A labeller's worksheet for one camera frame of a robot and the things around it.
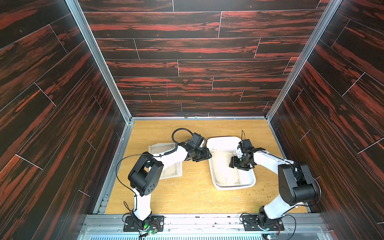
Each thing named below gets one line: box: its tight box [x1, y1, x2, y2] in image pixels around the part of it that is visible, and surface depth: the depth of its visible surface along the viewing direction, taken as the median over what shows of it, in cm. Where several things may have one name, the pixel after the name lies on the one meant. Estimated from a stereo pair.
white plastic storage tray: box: [206, 136, 257, 191], surface depth 90 cm
